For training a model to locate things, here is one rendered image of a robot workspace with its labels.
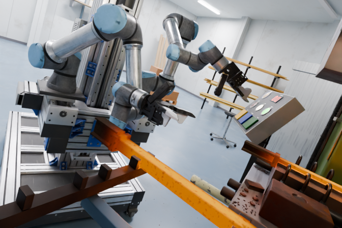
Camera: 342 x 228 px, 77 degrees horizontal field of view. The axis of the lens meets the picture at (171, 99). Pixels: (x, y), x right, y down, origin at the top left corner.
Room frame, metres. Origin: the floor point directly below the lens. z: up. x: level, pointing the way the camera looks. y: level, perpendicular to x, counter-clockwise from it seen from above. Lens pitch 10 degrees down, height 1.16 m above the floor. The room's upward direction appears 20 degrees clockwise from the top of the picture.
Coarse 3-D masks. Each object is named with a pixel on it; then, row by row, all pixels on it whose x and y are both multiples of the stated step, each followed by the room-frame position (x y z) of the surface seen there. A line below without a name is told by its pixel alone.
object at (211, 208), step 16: (96, 128) 0.49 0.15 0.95; (112, 128) 0.46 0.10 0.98; (112, 144) 0.43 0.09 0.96; (128, 144) 0.43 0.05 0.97; (144, 160) 0.39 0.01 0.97; (160, 176) 0.37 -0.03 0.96; (176, 176) 0.37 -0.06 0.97; (176, 192) 0.35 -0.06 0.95; (192, 192) 0.34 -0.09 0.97; (208, 208) 0.32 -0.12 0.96; (224, 208) 0.32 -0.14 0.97; (224, 224) 0.30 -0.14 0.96; (240, 224) 0.30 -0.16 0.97
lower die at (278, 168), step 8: (272, 168) 0.68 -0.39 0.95; (280, 168) 0.56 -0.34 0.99; (272, 176) 0.54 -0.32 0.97; (280, 176) 0.53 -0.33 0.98; (288, 176) 0.53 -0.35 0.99; (296, 176) 0.55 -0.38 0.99; (304, 176) 0.55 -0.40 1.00; (288, 184) 0.52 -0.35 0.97; (296, 184) 0.52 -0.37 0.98; (312, 184) 0.53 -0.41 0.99; (320, 184) 0.53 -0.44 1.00; (264, 192) 0.55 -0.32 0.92; (312, 192) 0.50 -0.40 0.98; (320, 192) 0.49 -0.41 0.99; (336, 192) 0.52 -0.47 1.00; (320, 200) 0.49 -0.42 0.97; (328, 200) 0.48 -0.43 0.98; (336, 200) 0.48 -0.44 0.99; (336, 208) 0.47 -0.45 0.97
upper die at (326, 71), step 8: (336, 40) 0.54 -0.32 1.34; (328, 48) 0.69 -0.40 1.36; (336, 48) 0.54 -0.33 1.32; (328, 56) 0.55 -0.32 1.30; (336, 56) 0.53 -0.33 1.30; (328, 64) 0.54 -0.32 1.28; (336, 64) 0.53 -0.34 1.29; (320, 72) 0.61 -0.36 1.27; (328, 72) 0.57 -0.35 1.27; (336, 72) 0.54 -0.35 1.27; (328, 80) 0.70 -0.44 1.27; (336, 80) 0.65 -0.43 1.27
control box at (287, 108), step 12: (288, 96) 1.05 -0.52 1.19; (252, 108) 1.23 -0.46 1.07; (264, 108) 1.12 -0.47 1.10; (276, 108) 1.02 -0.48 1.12; (288, 108) 1.00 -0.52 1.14; (300, 108) 1.00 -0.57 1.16; (264, 120) 1.00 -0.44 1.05; (276, 120) 1.00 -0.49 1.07; (288, 120) 1.00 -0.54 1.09; (252, 132) 1.00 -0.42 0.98; (264, 132) 1.00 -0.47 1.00
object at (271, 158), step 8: (248, 144) 0.64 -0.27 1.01; (248, 152) 0.63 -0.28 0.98; (256, 152) 0.63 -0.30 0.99; (264, 152) 0.61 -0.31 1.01; (272, 152) 0.62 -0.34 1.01; (264, 160) 0.61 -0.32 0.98; (272, 160) 0.61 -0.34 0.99; (280, 160) 0.59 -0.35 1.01; (296, 168) 0.57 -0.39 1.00; (304, 168) 0.59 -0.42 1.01; (312, 176) 0.56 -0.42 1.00; (320, 176) 0.57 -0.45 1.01; (336, 184) 0.54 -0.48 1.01
